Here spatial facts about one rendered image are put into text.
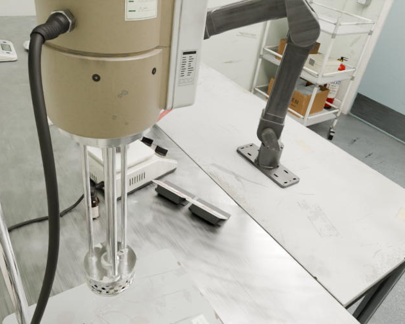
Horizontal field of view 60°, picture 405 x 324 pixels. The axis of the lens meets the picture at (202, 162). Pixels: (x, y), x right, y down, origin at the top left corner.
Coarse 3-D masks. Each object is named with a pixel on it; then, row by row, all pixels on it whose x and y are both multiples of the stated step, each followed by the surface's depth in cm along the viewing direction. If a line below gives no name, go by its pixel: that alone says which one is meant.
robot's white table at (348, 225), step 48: (240, 96) 136; (192, 144) 103; (240, 144) 107; (288, 144) 111; (240, 192) 88; (288, 192) 91; (336, 192) 93; (384, 192) 96; (288, 240) 77; (336, 240) 79; (384, 240) 81; (336, 288) 68; (384, 288) 105
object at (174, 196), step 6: (162, 186) 81; (174, 186) 86; (162, 192) 82; (168, 192) 81; (174, 192) 79; (186, 192) 85; (168, 198) 82; (174, 198) 81; (180, 198) 80; (186, 198) 80; (192, 198) 83
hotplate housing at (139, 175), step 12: (156, 156) 84; (96, 168) 79; (132, 168) 79; (144, 168) 81; (156, 168) 85; (168, 168) 88; (96, 180) 81; (120, 180) 77; (132, 180) 80; (144, 180) 83; (120, 192) 79
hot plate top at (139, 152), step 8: (136, 144) 84; (144, 144) 84; (88, 152) 80; (96, 152) 79; (128, 152) 81; (136, 152) 81; (144, 152) 81; (152, 152) 82; (120, 160) 78; (128, 160) 78; (136, 160) 79; (120, 168) 76
